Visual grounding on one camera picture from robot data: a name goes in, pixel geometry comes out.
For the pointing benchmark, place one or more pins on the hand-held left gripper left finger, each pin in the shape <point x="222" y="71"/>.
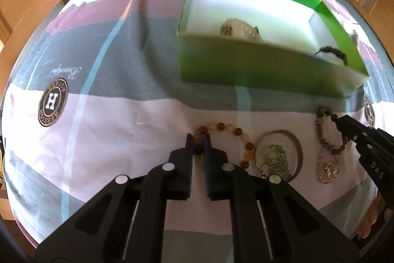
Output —
<point x="186" y="164"/>

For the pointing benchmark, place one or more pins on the printed bed sheet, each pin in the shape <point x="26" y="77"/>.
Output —
<point x="107" y="96"/>

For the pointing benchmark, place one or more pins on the silver bangle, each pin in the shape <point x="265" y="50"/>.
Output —
<point x="298" y="147"/>

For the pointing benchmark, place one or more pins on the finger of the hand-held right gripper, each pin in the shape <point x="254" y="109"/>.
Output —
<point x="351" y="127"/>

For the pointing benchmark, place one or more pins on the green cardboard box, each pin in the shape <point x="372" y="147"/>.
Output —
<point x="246" y="65"/>

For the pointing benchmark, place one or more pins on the person's right hand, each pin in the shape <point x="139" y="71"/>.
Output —
<point x="369" y="220"/>

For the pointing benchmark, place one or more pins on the gold green charm pendant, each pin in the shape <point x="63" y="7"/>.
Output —
<point x="277" y="161"/>

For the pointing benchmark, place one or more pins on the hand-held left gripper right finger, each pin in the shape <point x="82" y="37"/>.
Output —
<point x="208" y="164"/>

